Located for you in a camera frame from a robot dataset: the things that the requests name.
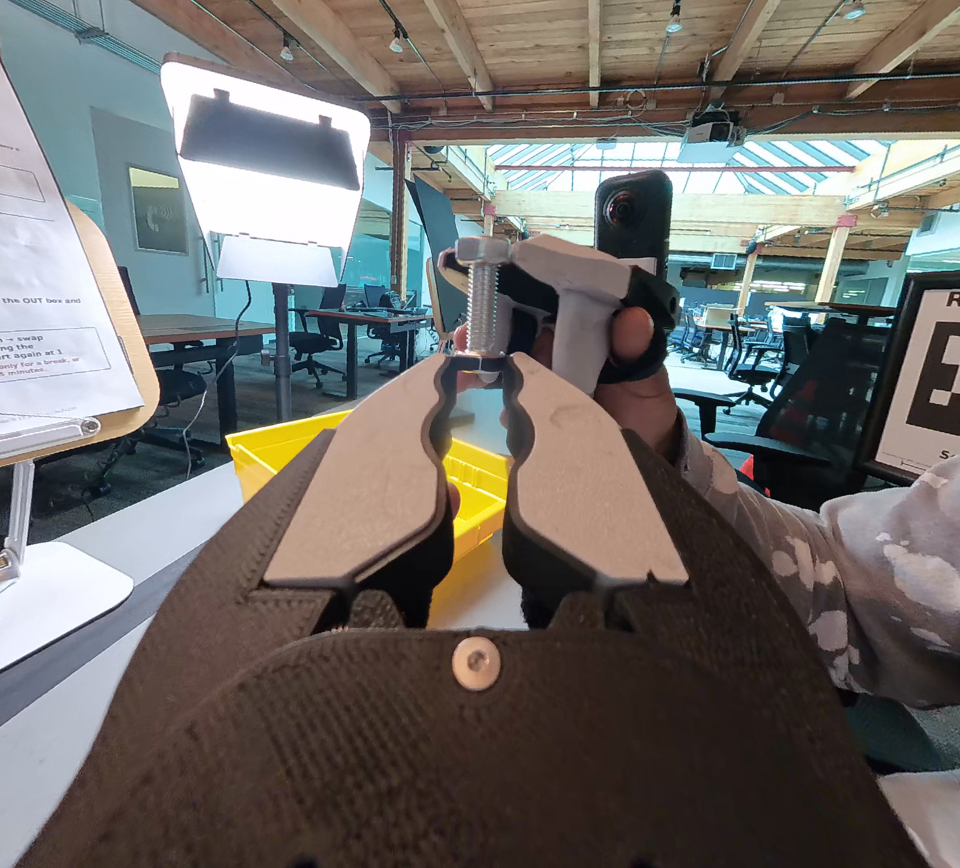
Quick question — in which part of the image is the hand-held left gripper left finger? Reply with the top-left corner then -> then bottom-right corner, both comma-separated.
264,350 -> 457,610

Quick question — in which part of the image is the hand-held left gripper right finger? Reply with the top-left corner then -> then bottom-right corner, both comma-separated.
504,352 -> 691,610

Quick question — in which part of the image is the steel hex bolt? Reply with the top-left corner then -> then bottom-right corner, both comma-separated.
448,260 -> 505,385

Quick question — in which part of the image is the yellow plastic bin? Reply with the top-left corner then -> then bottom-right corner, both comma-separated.
225,409 -> 515,633

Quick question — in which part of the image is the person's right forearm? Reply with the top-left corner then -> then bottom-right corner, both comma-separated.
675,425 -> 960,708

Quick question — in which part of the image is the person's right hand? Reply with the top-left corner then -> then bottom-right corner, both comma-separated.
452,305 -> 680,460

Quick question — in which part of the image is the brown office desk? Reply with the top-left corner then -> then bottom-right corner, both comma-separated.
138,314 -> 279,449
307,307 -> 432,374

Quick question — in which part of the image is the ceiling projector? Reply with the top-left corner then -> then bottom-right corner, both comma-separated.
677,106 -> 747,164

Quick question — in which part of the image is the black office chair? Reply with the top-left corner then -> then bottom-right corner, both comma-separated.
675,316 -> 894,509
37,365 -> 207,472

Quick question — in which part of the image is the black light panel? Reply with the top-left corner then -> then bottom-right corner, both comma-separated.
159,54 -> 372,258

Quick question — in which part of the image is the black and white marker board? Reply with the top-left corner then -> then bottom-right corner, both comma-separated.
855,271 -> 960,487

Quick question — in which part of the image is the printed instruction sheet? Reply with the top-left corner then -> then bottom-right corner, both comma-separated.
0,61 -> 145,423

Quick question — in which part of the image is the person's spattered grey sweatshirt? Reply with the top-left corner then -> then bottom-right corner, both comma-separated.
873,766 -> 960,868

